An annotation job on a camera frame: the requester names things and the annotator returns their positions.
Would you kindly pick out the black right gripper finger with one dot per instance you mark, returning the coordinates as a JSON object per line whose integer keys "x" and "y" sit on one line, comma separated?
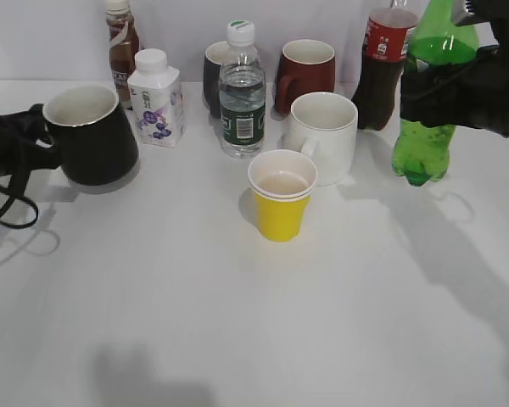
{"x": 434, "y": 95}

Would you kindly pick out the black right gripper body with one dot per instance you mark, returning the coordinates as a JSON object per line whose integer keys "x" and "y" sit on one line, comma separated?
{"x": 483, "y": 96}

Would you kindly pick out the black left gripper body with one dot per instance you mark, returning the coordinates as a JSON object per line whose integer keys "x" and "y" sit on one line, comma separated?
{"x": 25, "y": 143}

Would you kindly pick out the green soda bottle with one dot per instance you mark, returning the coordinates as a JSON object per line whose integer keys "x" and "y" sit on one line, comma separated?
{"x": 422, "y": 153}

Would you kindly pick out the black mug white interior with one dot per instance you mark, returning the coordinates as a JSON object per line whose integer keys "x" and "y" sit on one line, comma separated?
{"x": 94, "y": 136}

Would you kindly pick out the white ceramic mug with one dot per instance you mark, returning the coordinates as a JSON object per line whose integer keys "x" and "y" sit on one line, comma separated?
{"x": 323, "y": 127}

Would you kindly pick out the dark red mug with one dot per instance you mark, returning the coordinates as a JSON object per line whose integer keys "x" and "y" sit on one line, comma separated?
{"x": 305, "y": 66}

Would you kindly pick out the dark navy mug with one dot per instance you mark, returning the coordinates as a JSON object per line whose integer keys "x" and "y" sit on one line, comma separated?
{"x": 213, "y": 59}

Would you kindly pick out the cola bottle red label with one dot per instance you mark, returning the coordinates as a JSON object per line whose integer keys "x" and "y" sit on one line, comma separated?
{"x": 384, "y": 49}

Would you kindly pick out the white blueberry yogurt bottle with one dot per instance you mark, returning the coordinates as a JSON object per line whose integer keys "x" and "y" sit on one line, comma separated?
{"x": 156, "y": 99}

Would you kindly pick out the brown coffee drink bottle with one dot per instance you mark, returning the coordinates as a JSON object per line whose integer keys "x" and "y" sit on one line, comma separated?
{"x": 124, "y": 43}

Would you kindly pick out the yellow paper cup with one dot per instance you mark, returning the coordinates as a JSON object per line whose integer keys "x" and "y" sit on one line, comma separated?
{"x": 282, "y": 182}

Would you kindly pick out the clear water bottle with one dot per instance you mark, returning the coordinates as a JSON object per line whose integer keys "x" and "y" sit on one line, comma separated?
{"x": 242, "y": 93}

